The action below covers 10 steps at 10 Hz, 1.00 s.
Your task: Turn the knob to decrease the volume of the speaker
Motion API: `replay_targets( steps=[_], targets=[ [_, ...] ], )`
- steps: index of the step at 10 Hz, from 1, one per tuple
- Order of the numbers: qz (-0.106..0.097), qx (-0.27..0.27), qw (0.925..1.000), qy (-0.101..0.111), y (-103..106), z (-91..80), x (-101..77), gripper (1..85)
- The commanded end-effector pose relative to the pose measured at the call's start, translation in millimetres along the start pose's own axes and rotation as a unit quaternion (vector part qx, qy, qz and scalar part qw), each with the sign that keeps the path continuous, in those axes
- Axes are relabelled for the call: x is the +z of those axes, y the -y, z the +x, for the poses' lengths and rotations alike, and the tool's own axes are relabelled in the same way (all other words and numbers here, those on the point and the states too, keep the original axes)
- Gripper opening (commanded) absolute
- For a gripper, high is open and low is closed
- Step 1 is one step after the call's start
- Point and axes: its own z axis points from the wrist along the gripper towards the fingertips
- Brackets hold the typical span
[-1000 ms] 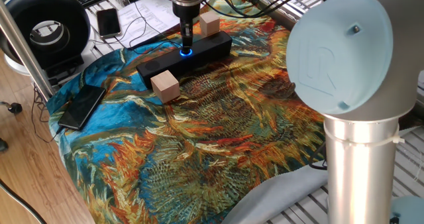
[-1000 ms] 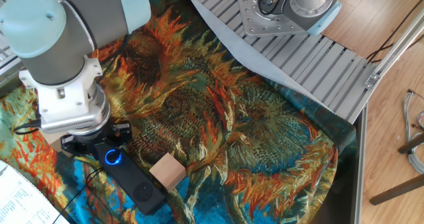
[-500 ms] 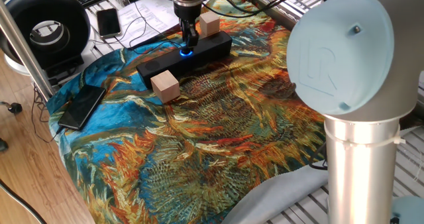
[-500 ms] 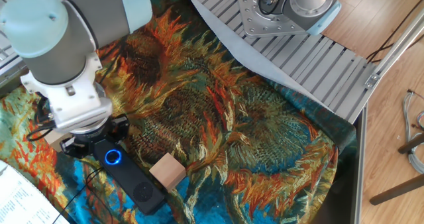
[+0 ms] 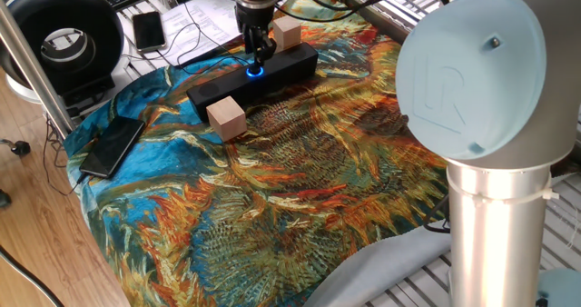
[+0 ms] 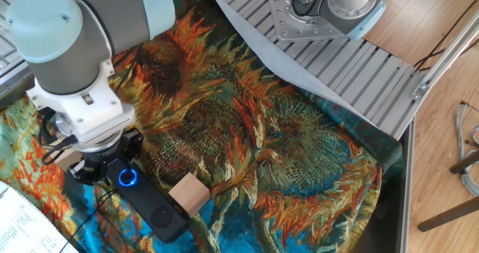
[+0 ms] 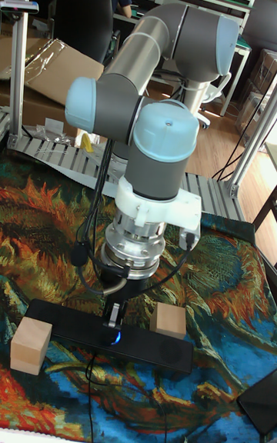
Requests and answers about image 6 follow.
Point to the aluminium frame beam with bracket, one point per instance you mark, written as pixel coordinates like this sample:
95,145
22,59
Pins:
445,58

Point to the white printed paper sheet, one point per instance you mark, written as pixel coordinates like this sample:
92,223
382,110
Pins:
26,227

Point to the sunflower painting print cloth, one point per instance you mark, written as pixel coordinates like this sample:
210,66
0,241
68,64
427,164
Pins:
262,133

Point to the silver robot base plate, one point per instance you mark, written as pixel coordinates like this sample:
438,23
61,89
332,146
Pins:
284,21

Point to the grey and light-blue robot arm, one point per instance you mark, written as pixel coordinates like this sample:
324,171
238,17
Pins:
75,39

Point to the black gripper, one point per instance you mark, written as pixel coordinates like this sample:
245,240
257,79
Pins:
108,155

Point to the black speaker bar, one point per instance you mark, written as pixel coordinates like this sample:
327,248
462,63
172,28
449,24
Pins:
149,204

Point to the dark wooden furniture leg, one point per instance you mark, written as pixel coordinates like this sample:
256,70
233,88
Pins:
449,215
466,162

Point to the light wooden block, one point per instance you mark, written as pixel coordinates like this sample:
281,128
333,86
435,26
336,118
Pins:
67,157
189,193

